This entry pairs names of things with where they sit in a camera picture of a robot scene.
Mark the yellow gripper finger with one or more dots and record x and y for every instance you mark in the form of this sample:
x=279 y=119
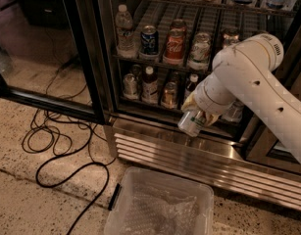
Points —
x=210 y=119
x=189 y=104

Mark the silver 7up can front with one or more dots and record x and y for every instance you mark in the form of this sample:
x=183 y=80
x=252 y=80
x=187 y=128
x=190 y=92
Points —
x=192 y=122

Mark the silver 7up can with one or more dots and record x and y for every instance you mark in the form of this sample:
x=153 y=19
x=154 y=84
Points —
x=198 y=58
x=192 y=122

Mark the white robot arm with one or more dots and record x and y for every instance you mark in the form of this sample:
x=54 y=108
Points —
x=244 y=71

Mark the copper can bottom shelf front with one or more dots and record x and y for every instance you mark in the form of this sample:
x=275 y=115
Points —
x=169 y=97

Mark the silver 7up can rear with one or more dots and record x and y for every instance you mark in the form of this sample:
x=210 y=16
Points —
x=198 y=58

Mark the red coca-cola can front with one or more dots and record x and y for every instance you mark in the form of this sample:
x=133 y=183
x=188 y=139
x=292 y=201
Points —
x=174 y=51

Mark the red coca-cola can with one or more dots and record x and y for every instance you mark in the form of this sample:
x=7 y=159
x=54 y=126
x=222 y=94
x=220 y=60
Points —
x=179 y=24
x=174 y=51

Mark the closed right glass fridge door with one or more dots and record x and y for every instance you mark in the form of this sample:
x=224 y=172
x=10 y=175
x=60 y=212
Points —
x=265 y=149

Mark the silver can bottom shelf rear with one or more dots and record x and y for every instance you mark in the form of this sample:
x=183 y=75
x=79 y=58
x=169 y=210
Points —
x=136 y=70

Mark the silver can shelf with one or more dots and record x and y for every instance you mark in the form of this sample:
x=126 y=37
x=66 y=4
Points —
x=136 y=70
x=130 y=87

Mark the silver can bottom shelf front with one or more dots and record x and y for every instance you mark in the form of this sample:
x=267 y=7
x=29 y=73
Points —
x=130 y=87

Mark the stainless steel fridge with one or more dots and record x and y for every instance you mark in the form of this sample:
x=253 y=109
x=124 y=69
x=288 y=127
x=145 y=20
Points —
x=147 y=134

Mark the blue pepsi can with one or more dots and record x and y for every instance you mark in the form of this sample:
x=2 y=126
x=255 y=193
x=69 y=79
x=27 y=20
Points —
x=149 y=42

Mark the red coca-cola can rear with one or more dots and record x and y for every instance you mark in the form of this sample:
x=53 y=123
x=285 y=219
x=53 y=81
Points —
x=179 y=24

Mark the gold soda can rear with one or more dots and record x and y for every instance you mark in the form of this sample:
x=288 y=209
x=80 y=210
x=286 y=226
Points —
x=229 y=36

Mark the clear water bottle middle shelf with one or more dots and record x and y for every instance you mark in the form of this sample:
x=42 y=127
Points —
x=125 y=34

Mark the glass fridge door open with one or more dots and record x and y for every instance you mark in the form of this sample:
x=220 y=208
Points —
x=50 y=58

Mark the clear water bottle bottom right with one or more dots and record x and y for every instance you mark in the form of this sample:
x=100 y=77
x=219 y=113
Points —
x=234 y=113

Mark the dark juice bottle right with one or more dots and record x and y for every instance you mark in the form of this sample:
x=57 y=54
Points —
x=190 y=85

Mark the dark juice bottle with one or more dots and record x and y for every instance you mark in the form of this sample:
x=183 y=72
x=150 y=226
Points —
x=150 y=86
x=190 y=85

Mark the dark juice bottle left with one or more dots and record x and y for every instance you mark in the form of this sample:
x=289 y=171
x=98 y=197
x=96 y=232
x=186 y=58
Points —
x=150 y=86

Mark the clear plastic storage bin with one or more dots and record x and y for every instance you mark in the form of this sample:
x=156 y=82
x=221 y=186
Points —
x=178 y=186

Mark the bubble wrap sheet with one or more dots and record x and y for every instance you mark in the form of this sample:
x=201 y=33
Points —
x=159 y=212

